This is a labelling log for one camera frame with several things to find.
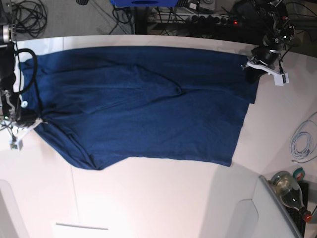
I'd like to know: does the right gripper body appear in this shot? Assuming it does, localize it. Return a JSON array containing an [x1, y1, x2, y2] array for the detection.
[[14, 114, 37, 128]]

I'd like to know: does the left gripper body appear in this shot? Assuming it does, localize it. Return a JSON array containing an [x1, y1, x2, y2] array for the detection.
[[251, 46, 280, 66]]

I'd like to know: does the dark blue t-shirt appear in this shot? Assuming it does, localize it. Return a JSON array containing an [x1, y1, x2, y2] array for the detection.
[[21, 47, 258, 170]]

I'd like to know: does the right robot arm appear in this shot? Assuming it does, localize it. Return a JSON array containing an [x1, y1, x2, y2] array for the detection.
[[0, 0, 37, 127]]

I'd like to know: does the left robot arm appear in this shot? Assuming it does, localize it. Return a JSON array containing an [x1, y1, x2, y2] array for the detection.
[[232, 0, 295, 86]]

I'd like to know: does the black power strip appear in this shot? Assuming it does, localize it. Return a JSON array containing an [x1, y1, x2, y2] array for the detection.
[[188, 14, 243, 27]]

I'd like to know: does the green tape roll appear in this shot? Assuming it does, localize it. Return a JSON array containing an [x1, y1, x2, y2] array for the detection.
[[293, 167, 305, 181]]

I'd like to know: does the clear plastic bottle red cap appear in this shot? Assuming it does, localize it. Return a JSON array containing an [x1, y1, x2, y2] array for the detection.
[[270, 171, 313, 223]]

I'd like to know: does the blue plastic bin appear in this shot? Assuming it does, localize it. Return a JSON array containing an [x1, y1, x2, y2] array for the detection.
[[110, 0, 178, 7]]

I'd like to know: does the coiled light grey cable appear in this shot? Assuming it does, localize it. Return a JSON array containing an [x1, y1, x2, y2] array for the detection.
[[290, 116, 317, 164]]

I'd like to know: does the coiled black cable on floor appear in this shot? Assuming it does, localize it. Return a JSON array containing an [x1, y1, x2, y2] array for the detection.
[[9, 0, 49, 38]]

